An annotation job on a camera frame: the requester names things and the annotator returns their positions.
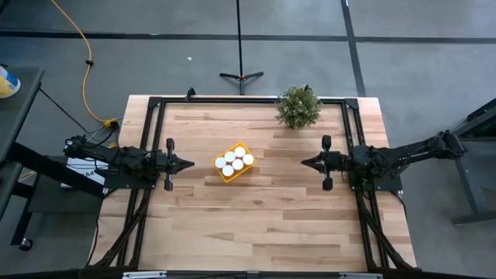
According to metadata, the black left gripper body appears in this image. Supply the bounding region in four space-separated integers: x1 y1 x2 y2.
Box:
149 138 176 191

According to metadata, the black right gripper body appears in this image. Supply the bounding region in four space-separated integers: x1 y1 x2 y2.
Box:
322 135 348 191

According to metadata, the yellow plastic basket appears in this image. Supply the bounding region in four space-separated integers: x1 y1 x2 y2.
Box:
211 141 257 184

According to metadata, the green potted plant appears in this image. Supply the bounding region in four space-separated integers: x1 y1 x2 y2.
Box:
275 84 323 130

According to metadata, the black stand leg with caster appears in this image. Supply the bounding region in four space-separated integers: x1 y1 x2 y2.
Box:
7 142 108 251

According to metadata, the black front crossbar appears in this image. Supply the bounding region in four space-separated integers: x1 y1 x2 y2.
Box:
0 266 496 279

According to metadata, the black tripod stand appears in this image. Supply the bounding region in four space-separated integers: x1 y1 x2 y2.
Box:
219 0 265 96

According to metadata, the dark grey metal stand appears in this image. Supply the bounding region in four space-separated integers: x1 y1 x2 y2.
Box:
427 98 496 226

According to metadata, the dark grey side table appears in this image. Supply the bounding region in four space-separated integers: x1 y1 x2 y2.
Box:
0 66 44 220

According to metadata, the blue yellow wipes tub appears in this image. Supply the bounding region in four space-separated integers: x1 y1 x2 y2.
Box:
0 64 22 99

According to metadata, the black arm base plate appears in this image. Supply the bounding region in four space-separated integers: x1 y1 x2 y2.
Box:
347 164 404 194
102 170 160 191

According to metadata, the yellow extension cable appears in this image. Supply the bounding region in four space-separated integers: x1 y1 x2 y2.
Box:
50 0 120 131

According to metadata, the black aluminium table frame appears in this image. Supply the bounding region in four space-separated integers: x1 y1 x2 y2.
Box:
87 95 418 272

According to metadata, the thin black power cable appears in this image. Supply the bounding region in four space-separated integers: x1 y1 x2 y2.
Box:
38 88 94 135

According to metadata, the silver metal bracket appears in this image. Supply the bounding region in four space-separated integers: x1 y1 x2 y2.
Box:
339 272 384 279
122 270 167 279

